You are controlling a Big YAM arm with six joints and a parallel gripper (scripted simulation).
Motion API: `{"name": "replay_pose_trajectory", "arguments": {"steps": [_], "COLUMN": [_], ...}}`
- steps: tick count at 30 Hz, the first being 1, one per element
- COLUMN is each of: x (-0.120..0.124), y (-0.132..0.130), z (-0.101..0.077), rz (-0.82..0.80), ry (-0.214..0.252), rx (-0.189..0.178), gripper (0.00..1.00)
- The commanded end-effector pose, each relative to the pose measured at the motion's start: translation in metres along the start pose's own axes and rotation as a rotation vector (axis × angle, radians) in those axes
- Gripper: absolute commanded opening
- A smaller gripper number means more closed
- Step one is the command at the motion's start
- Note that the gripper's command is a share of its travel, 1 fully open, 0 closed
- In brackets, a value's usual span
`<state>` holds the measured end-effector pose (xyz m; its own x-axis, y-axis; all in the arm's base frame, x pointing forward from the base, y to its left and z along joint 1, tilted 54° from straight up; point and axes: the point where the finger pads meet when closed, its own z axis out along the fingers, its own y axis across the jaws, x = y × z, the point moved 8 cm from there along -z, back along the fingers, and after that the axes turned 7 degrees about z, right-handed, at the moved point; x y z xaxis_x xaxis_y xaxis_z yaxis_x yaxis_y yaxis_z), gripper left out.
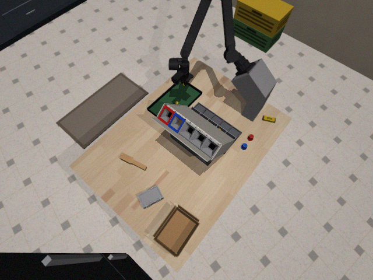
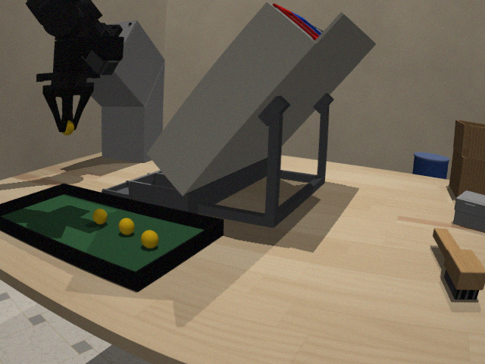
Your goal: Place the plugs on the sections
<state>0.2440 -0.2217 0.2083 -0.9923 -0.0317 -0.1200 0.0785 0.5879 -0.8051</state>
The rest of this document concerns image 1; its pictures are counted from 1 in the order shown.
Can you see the green tray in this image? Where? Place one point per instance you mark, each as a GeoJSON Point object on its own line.
{"type": "Point", "coordinates": [185, 95]}

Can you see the brown wire brush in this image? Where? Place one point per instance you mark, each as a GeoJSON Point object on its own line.
{"type": "Point", "coordinates": [130, 160]}

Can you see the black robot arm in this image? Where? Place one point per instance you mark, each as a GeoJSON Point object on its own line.
{"type": "Point", "coordinates": [230, 55]}

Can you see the brown cardboard box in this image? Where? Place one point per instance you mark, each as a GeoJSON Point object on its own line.
{"type": "Point", "coordinates": [176, 230]}

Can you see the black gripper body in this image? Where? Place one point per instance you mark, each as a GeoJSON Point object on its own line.
{"type": "Point", "coordinates": [189, 78]}

